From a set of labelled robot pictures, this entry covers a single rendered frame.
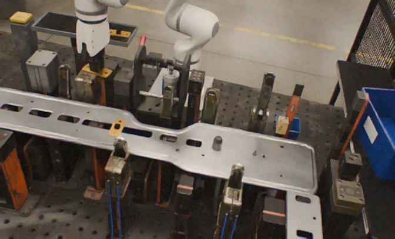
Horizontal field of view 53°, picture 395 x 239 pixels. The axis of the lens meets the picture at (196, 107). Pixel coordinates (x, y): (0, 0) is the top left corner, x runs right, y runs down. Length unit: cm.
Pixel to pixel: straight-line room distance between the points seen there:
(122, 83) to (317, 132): 98
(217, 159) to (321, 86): 237
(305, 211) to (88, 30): 79
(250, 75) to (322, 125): 155
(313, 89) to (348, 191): 229
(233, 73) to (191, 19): 188
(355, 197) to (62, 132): 92
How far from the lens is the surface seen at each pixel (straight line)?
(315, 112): 206
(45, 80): 151
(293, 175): 129
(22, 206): 156
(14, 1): 416
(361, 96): 137
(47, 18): 166
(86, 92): 146
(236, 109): 194
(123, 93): 146
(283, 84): 342
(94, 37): 110
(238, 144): 133
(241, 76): 341
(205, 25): 156
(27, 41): 170
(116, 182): 120
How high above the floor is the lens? 193
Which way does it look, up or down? 40 degrees down
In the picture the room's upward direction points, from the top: 7 degrees clockwise
